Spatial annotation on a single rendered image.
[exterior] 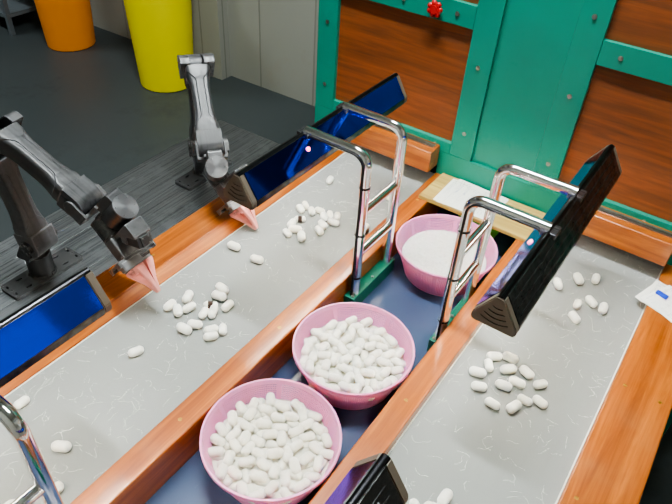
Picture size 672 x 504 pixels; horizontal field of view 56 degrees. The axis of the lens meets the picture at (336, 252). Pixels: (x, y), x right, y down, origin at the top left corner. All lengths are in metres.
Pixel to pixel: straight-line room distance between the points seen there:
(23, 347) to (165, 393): 0.40
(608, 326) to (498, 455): 0.49
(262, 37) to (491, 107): 2.42
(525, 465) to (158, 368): 0.76
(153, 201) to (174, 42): 2.12
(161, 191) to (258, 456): 1.02
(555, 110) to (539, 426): 0.80
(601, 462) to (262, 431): 0.64
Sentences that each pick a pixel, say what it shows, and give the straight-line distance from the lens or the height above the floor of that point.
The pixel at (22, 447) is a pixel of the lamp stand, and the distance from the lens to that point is 0.94.
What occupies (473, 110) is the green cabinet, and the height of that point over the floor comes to 1.00.
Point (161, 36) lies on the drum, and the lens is 3.97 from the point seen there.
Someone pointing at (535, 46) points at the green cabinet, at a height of 1.21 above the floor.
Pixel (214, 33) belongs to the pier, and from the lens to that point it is 4.17.
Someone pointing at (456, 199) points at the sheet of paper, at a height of 0.78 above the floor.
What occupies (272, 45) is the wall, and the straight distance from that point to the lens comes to 4.00.
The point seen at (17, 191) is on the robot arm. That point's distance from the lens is 1.63.
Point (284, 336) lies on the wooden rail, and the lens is 1.40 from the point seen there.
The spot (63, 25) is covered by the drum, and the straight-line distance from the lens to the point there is 4.74.
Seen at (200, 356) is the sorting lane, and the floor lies 0.74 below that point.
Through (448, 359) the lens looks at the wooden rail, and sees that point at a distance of 1.40.
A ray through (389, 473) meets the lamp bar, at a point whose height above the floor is 1.10.
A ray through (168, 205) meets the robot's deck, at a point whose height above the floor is 0.67.
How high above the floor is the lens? 1.80
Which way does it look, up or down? 40 degrees down
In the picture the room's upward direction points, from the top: 4 degrees clockwise
